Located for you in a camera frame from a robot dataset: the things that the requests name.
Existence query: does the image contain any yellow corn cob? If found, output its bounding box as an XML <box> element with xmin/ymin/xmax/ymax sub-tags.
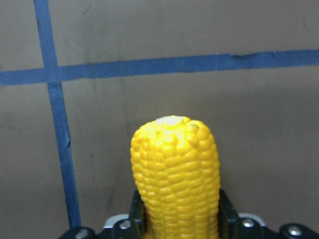
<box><xmin>130</xmin><ymin>116</ymin><xmax>220</xmax><ymax>239</ymax></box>

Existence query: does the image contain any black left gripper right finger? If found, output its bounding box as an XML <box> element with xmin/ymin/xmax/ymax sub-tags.
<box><xmin>217</xmin><ymin>189</ymin><xmax>239</xmax><ymax>239</ymax></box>

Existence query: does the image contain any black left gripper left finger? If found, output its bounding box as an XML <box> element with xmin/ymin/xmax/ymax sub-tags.
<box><xmin>129</xmin><ymin>190</ymin><xmax>146</xmax><ymax>239</ymax></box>

